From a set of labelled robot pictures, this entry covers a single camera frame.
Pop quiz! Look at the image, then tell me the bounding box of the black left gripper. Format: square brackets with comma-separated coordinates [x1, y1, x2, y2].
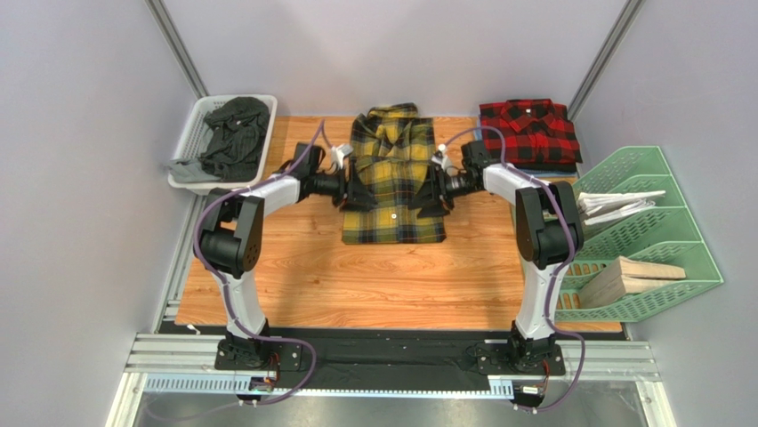
[310, 163, 379, 214]

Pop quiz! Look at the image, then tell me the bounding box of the yellow black plaid shirt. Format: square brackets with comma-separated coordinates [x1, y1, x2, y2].
[342, 102, 446, 245]

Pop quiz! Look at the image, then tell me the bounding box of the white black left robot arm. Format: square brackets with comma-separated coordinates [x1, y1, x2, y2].
[193, 143, 378, 371]

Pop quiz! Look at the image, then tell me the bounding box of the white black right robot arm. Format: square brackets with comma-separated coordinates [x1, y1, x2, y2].
[410, 141, 584, 373]

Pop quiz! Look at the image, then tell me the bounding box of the white paper stack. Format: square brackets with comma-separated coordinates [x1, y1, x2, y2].
[577, 190, 666, 227]

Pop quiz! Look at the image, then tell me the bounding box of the red black plaid folded shirt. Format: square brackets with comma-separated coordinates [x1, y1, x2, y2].
[479, 99, 583, 166]

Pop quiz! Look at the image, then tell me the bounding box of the dark grey shirt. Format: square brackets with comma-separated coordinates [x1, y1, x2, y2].
[167, 97, 272, 183]

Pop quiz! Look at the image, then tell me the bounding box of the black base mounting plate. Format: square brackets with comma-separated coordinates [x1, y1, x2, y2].
[158, 321, 569, 392]

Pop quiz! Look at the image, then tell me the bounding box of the white plastic laundry basket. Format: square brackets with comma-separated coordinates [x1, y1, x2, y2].
[167, 94, 279, 197]

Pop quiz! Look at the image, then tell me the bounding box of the wooden block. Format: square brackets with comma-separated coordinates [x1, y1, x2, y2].
[578, 256, 687, 309]

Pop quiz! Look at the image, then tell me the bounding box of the green plastic file organizer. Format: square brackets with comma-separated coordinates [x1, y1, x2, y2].
[556, 146, 723, 322]

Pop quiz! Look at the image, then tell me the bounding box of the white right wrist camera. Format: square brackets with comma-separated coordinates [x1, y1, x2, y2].
[431, 143, 456, 175]

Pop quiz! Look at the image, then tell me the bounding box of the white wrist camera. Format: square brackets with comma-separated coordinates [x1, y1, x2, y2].
[431, 143, 456, 175]
[329, 144, 353, 171]

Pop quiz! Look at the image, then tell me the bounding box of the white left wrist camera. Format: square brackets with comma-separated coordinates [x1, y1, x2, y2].
[329, 144, 353, 171]

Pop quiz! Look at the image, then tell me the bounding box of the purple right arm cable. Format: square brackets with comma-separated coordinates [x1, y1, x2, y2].
[440, 125, 587, 414]

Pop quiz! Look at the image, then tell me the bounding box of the aluminium frame rail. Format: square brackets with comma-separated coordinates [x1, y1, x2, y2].
[109, 193, 675, 426]

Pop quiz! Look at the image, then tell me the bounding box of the left aluminium corner post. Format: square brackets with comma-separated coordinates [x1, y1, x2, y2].
[145, 0, 209, 99]

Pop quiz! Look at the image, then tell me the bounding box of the aluminium corner post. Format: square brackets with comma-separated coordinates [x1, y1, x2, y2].
[568, 0, 646, 121]
[145, 0, 209, 99]

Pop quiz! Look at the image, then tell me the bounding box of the right aluminium corner post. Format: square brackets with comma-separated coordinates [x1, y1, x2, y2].
[568, 0, 646, 121]

